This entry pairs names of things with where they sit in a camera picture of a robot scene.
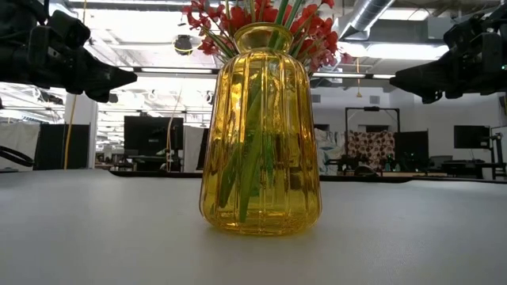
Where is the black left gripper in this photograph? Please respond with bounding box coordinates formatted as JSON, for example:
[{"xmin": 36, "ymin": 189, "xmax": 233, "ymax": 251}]
[{"xmin": 29, "ymin": 11, "xmax": 138, "ymax": 104}]

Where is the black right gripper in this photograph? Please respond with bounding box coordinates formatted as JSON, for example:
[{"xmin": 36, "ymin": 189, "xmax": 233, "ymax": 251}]
[{"xmin": 390, "ymin": 15, "xmax": 487, "ymax": 105}]

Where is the pink artificial flower bunch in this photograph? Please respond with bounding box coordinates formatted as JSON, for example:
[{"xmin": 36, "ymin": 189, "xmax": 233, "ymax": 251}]
[{"xmin": 307, "ymin": 47, "xmax": 355, "ymax": 76}]

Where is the red artificial flower bunch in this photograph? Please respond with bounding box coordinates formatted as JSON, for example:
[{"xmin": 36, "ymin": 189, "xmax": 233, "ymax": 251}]
[
  {"xmin": 239, "ymin": 0, "xmax": 341, "ymax": 223},
  {"xmin": 181, "ymin": 0, "xmax": 254, "ymax": 211},
  {"xmin": 227, "ymin": 0, "xmax": 280, "ymax": 195}
]

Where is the yellow ribbed glass vase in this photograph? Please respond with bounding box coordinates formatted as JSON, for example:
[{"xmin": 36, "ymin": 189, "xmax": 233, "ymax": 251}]
[{"xmin": 199, "ymin": 21, "xmax": 322, "ymax": 237}]

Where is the ceiling light strip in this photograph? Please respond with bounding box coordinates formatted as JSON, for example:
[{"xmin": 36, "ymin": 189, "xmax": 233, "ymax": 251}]
[
  {"xmin": 140, "ymin": 66, "xmax": 215, "ymax": 74},
  {"xmin": 312, "ymin": 72, "xmax": 397, "ymax": 80}
]

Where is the black square screen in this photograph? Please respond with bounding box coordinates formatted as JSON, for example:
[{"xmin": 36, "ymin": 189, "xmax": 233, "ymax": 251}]
[{"xmin": 395, "ymin": 130, "xmax": 430, "ymax": 170}]

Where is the large black computer monitor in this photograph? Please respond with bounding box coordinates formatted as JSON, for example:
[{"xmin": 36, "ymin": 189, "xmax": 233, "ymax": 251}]
[{"xmin": 124, "ymin": 116, "xmax": 185, "ymax": 158}]

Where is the small black monitor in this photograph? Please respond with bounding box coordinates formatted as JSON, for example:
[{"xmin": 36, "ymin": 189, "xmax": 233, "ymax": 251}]
[{"xmin": 453, "ymin": 125, "xmax": 491, "ymax": 150}]

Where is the black partition panel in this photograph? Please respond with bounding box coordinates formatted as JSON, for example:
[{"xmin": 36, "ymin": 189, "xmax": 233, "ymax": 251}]
[{"xmin": 33, "ymin": 123, "xmax": 91, "ymax": 170}]

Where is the floral patterned cloth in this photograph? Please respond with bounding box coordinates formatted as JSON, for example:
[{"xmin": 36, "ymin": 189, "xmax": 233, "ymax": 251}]
[{"xmin": 347, "ymin": 130, "xmax": 396, "ymax": 167}]

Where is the dark office desk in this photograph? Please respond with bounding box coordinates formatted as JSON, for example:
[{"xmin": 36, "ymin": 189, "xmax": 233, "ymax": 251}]
[{"xmin": 429, "ymin": 154, "xmax": 507, "ymax": 180}]

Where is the white crumpled cloth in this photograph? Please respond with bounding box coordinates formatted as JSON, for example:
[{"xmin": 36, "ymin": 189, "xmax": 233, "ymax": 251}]
[{"xmin": 314, "ymin": 128, "xmax": 346, "ymax": 175}]

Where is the black metal frame stand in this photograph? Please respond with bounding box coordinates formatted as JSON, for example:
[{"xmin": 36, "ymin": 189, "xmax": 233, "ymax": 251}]
[{"xmin": 344, "ymin": 105, "xmax": 401, "ymax": 159}]

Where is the hanging yellow cord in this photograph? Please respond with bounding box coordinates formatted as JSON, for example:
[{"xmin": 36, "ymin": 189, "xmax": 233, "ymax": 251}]
[{"xmin": 355, "ymin": 57, "xmax": 364, "ymax": 99}]

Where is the yellow cable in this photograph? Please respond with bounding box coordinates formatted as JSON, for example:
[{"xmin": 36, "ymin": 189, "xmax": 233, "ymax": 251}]
[{"xmin": 63, "ymin": 0, "xmax": 88, "ymax": 170}]

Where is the dome ceiling camera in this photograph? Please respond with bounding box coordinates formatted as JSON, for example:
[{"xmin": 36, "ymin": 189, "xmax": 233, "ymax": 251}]
[{"xmin": 173, "ymin": 34, "xmax": 198, "ymax": 55}]

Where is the silver ventilation duct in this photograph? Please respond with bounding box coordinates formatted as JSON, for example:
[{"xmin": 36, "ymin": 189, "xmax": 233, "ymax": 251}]
[{"xmin": 340, "ymin": 0, "xmax": 397, "ymax": 40}]

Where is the thin beige hanging cable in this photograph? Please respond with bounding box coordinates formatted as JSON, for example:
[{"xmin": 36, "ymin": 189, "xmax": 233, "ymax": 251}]
[{"xmin": 165, "ymin": 89, "xmax": 184, "ymax": 172}]

